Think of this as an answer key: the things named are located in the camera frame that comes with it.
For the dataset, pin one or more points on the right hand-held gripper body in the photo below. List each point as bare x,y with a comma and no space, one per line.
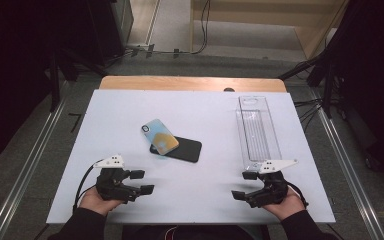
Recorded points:
273,190

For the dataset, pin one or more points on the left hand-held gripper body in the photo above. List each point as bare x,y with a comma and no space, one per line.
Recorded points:
113,185

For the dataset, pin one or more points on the clear plastic rack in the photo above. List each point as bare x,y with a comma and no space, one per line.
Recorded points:
258,133

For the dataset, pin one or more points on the blue orange patterned phone case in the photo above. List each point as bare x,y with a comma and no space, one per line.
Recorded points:
160,136

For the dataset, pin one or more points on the black phone case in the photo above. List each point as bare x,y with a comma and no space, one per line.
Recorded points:
188,150

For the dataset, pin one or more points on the person's right hand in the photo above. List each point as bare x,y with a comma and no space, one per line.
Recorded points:
288,208

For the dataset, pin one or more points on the person's left hand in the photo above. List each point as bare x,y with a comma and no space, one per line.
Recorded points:
95,204

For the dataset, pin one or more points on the white table board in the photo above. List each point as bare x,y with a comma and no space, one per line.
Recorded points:
196,193

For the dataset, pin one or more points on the dark desk grommet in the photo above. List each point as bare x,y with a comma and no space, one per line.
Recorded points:
228,89

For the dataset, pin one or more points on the wooden desk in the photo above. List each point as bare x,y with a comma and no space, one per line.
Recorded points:
166,82

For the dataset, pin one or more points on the black metal stand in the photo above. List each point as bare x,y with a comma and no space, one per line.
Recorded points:
55,83
328,90

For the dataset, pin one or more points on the dark cabinet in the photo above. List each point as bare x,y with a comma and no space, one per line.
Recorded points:
110,26

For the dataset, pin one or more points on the black curtain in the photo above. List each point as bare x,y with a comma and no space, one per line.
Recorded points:
373,66
13,66

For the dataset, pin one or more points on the light wooden shelf unit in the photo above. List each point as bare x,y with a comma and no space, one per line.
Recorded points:
280,20

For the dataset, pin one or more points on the aluminium floor rail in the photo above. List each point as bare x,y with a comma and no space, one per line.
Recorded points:
23,176
350,173

